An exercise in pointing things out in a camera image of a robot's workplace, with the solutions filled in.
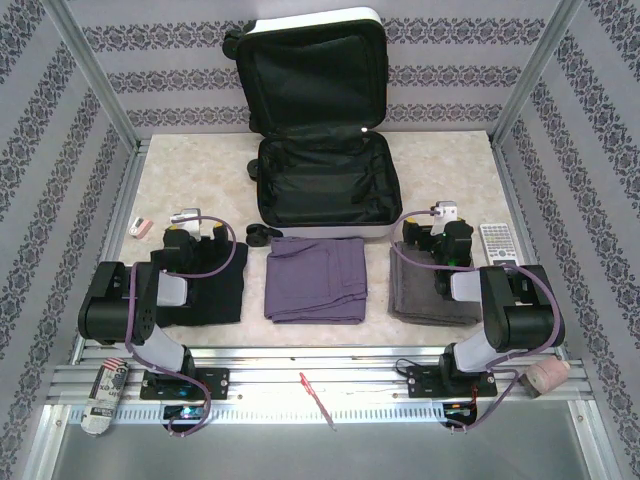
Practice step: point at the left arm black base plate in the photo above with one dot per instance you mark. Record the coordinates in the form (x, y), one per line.
(215, 384)

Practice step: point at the purple trousers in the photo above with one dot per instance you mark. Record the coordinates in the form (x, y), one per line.
(315, 280)

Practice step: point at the black garment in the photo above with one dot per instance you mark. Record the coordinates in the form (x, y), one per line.
(225, 300)

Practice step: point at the newspaper print roll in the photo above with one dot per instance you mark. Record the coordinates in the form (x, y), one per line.
(106, 397)

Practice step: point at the small pink white device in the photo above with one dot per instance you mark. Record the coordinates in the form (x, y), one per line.
(140, 227)

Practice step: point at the aluminium frame post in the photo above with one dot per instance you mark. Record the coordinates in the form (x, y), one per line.
(90, 70)
(537, 70)

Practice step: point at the red pen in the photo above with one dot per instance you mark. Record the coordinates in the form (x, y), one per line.
(317, 400)

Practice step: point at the white hard-shell suitcase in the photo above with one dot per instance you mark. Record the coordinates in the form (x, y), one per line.
(320, 75)

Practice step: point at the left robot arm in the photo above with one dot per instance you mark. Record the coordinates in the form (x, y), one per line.
(115, 305)

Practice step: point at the pink tape roll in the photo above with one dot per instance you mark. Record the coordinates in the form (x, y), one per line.
(545, 376)

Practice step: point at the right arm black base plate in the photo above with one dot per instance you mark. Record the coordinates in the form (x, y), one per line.
(425, 382)

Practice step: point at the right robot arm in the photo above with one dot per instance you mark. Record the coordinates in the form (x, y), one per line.
(520, 310)

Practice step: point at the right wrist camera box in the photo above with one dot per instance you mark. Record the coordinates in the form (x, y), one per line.
(446, 210)

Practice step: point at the grey towel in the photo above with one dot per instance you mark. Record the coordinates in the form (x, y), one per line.
(415, 297)

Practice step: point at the aluminium side rail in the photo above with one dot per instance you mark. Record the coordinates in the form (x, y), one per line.
(525, 210)
(112, 245)

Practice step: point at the aluminium mounting rail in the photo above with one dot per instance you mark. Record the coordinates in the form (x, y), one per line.
(320, 362)

